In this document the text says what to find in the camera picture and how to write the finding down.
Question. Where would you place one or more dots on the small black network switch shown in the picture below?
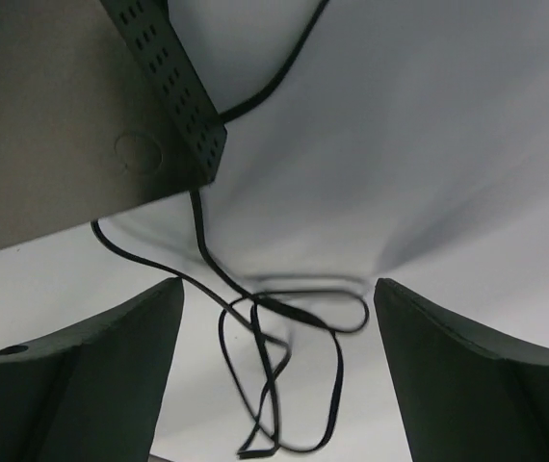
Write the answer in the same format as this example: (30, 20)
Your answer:
(101, 112)

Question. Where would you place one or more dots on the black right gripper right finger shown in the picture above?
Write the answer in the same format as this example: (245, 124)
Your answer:
(466, 391)

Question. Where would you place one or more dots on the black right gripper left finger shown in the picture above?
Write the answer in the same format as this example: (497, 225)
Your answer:
(91, 391)

